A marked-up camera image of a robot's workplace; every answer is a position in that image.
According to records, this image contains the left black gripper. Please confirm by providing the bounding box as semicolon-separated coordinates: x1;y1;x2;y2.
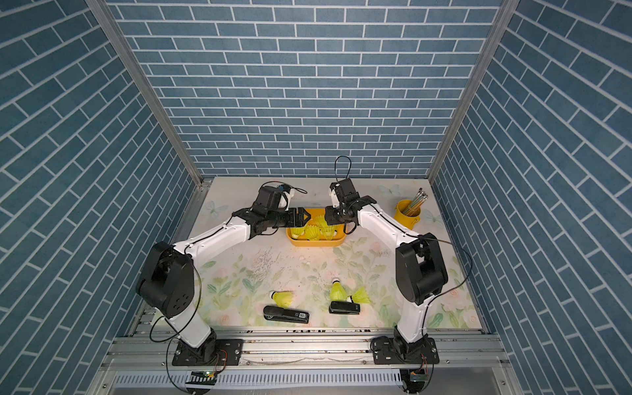
265;206;312;228

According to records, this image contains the yellow shuttlecock small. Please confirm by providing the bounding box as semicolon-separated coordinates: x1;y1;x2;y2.
314;216;331;230

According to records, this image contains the yellow plastic storage box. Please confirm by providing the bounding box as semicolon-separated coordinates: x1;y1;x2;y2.
286;208;346;248

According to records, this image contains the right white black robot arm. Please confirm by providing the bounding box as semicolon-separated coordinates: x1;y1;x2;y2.
324;179;449;348

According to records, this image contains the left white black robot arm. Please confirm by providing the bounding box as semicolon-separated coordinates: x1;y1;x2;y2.
136;181;311;352

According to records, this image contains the yellow pen cup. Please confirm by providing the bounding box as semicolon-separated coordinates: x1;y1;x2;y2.
394;199;421;230

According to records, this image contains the bundle of pencils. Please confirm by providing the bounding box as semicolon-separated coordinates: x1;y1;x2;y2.
402;188;428;217

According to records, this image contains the yellow shuttlecock front upright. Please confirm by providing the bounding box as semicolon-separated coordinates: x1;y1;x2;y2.
329;278;348;302

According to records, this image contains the large black stapler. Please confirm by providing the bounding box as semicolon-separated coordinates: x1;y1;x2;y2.
263;305;309;324

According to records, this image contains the small black stapler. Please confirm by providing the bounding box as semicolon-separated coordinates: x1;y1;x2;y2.
329;301;360;315

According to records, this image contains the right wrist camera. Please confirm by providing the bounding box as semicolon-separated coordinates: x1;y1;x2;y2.
329;182;342;207

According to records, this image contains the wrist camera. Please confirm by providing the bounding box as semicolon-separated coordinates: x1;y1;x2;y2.
329;182;342;207
277;184;295;210

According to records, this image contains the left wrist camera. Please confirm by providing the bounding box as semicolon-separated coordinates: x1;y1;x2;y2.
277;184;295;210

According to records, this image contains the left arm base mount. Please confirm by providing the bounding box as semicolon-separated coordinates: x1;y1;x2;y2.
172;338;244;367

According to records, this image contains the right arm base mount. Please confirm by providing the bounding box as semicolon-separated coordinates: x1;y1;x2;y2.
370;336;439;365

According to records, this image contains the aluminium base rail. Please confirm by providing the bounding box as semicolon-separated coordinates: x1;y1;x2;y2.
101;328;510;371

